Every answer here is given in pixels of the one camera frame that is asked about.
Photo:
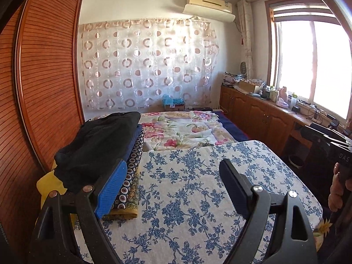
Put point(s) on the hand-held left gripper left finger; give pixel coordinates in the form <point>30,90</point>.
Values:
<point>111,189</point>

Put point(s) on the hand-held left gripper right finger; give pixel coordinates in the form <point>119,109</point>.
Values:
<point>235,187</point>

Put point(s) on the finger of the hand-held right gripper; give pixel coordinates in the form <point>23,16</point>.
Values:
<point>316,134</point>

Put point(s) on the black printed T-shirt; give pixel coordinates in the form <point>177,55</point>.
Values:
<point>96,143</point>

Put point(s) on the person's right hand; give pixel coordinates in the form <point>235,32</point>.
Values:
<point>336,195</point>

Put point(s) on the waste bin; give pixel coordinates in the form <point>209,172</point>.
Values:
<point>295,161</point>

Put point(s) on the small black box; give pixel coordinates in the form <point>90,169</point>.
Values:
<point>296,109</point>

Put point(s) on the dark medallion-print cloth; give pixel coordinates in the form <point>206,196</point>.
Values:
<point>134,165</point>

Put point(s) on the white bottle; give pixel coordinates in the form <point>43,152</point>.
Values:
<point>294,100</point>

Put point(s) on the blue floral white mat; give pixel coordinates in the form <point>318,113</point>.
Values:
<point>192,184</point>

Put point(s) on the navy blue garment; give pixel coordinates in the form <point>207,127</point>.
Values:
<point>134,140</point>

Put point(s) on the navy bed blanket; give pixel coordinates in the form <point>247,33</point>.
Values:
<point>233,129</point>

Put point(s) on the wooden sideboard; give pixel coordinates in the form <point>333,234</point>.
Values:
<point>261,115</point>

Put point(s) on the sunflower print cloth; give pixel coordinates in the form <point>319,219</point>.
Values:
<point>324,227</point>

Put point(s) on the light yellow blanket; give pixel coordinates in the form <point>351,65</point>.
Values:
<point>46,183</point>

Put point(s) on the window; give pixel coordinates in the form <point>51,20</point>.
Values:
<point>302,60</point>

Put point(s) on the pink floral quilt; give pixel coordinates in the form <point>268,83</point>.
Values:
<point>178,129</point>

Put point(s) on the open cardboard box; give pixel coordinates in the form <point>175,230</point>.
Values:
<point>249,86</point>

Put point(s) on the dark oval object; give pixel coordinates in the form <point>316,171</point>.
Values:
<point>243,68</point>

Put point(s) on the small brown box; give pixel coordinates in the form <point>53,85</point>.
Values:
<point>176,108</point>

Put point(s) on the pile of papers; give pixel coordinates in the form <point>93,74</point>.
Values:
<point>232,78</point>

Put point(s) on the tied beige window curtain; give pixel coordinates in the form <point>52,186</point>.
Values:
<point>246,33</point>

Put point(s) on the sheer circle-patterned curtain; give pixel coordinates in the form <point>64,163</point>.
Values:
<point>143,66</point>

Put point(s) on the wooden slatted wardrobe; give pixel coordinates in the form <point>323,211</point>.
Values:
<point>46,74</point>

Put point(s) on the wall air conditioner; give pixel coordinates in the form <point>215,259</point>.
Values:
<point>206,0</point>

